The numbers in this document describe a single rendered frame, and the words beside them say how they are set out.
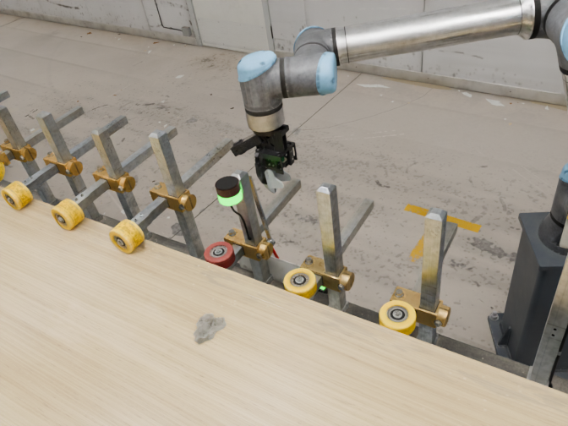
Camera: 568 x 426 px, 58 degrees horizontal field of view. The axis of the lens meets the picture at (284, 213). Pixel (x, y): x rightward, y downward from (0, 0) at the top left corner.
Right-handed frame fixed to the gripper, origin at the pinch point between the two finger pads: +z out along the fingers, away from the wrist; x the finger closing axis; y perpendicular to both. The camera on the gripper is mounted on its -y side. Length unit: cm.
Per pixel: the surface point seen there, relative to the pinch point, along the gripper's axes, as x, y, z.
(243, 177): -8.1, -1.7, -8.5
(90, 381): -62, -10, 11
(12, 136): -9, -102, -1
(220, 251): -18.1, -6.8, 10.1
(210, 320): -37.7, 4.7, 10.4
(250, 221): -9.3, -1.7, 5.1
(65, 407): -69, -10, 11
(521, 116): 233, 30, 101
